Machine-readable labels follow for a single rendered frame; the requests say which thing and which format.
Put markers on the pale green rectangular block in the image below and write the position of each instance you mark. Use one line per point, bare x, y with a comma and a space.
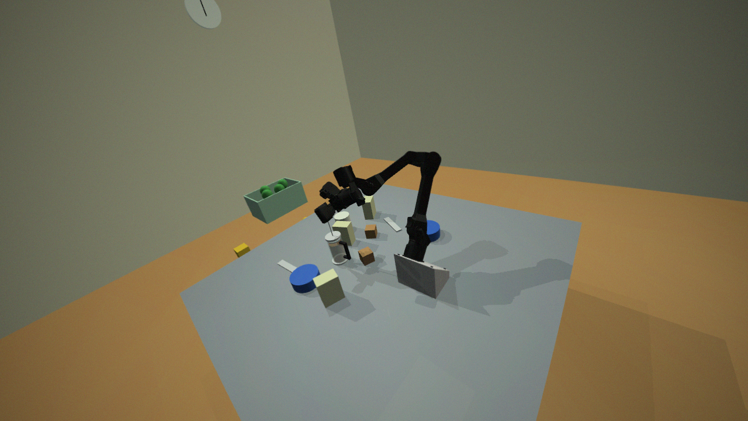
329, 288
369, 209
346, 230

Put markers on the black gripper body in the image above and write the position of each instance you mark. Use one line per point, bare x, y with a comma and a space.
325, 213

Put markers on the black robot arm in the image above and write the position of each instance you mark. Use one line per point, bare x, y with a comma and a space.
428, 162

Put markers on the pale grey cylinder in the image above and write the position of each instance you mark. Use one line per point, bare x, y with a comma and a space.
342, 216

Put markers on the dark blue short cylinder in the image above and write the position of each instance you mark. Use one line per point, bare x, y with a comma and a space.
433, 230
301, 278

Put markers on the brown box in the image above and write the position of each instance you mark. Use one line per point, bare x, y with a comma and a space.
371, 231
366, 256

